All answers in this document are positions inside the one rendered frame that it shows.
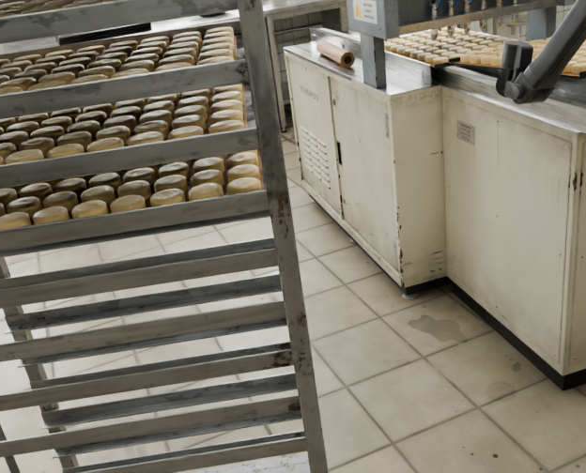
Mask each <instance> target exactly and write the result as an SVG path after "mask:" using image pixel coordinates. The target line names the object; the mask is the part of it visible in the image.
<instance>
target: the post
mask: <svg viewBox="0 0 586 473"><path fill-rule="evenodd" d="M237 5H238V11H239V22H240V28H241V34H242V40H243V46H244V52H245V58H246V65H247V70H248V76H249V83H250V88H251V95H252V101H253V106H254V118H255V124H256V130H257V136H258V142H259V148H260V155H261V160H262V166H263V173H264V178H265V184H266V191H267V196H268V203H269V209H270V220H271V226H272V232H273V238H274V244H275V250H276V256H277V263H278V268H279V274H280V281H281V286H282V293H283V299H284V304H285V316H286V322H287V328H288V334H289V341H290V346H291V352H292V358H293V364H294V371H295V376H296V382H297V389H298V394H299V401H300V407H301V418H302V424H303V431H304V436H305V442H306V449H307V454H308V461H309V466H310V472H311V473H329V471H328V464H327V457H326V451H325V444H324V437H323V431H322V424H321V417H320V411H319V403H318V397H317V390H316V378H315V371H314V364H313V358H312V350H311V344H310V337H309V330H308V324H307V317H306V311H305V304H304V296H303V290H302V283H301V271H300V264H299V257H298V251H297V243H296V237H295V230H294V223H293V217H292V210H291V204H290V197H289V189H288V183H287V176H286V169H285V157H284V150H283V144H282V136H281V130H280V123H279V116H278V110H277V103H276V97H275V90H274V83H273V76H272V69H271V62H270V50H269V44H268V37H267V30H266V23H265V16H264V9H263V3H262V0H237Z"/></svg>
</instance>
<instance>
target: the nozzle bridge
mask: <svg viewBox="0 0 586 473"><path fill-rule="evenodd" d="M447 1H448V0H441V5H440V8H439V10H438V11H437V16H438V18H437V19H435V20H431V12H430V6H431V0H347V19H348V29H349V30H353V31H356V32H360V39H361V51H362V73H363V83H364V84H367V85H370V86H372V87H374V88H376V89H380V88H384V87H387V79H386V65H385V51H384V39H391V38H399V36H400V35H406V34H410V33H415V32H421V31H425V30H430V29H436V28H441V27H445V26H451V25H456V24H461V23H470V22H475V21H481V20H485V19H490V18H496V17H500V16H505V15H511V14H516V13H520V12H526V11H528V13H527V41H528V42H529V41H531V40H537V39H546V38H550V37H552V36H553V34H554V33H555V31H556V11H557V6H564V7H565V6H570V5H574V4H575V3H576V2H577V0H517V1H518V3H517V4H516V5H513V4H512V0H502V7H500V8H497V7H496V0H488V1H487V2H486V10H481V9H480V0H474V1H473V3H472V4H471V5H470V13H464V0H458V2H457V5H456V6H455V7H454V16H448V15H447V14H448V12H447Z"/></svg>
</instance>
